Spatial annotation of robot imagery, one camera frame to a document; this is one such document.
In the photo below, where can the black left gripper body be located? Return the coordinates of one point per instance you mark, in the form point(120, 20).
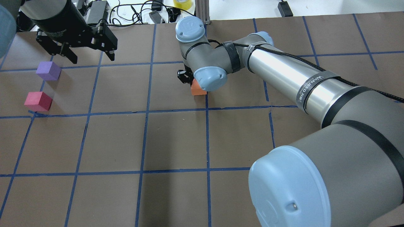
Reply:
point(60, 19)

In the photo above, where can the yellow tape roll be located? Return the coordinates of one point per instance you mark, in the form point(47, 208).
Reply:
point(183, 4)

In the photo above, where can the aluminium frame post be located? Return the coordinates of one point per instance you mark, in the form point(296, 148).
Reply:
point(202, 11)

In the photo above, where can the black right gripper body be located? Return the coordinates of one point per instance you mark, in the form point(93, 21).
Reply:
point(184, 76)

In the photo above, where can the red foam block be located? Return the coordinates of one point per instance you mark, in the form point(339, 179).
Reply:
point(38, 101)

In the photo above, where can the purple foam block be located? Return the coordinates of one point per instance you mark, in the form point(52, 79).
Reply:
point(48, 71)

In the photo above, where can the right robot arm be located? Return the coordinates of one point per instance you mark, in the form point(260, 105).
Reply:
point(345, 168)

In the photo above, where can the orange foam block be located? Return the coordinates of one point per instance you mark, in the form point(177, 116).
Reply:
point(196, 89)

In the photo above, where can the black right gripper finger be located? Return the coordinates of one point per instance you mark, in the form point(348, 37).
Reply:
point(185, 77)

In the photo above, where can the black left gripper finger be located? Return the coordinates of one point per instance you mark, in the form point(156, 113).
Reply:
point(52, 48)
point(105, 40)

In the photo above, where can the black power adapter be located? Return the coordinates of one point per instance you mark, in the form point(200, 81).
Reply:
point(284, 9)

